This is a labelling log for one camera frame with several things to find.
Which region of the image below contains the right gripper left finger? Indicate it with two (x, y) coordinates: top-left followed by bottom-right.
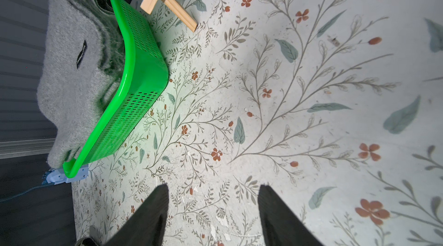
(105, 184), (169, 246)

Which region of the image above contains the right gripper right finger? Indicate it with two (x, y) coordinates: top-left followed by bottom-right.
(258, 185), (322, 246)

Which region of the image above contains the grey felt scarf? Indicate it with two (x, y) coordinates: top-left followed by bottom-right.
(37, 0), (125, 169)

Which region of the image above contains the green plastic basket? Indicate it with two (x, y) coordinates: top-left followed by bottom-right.
(63, 0), (169, 178)

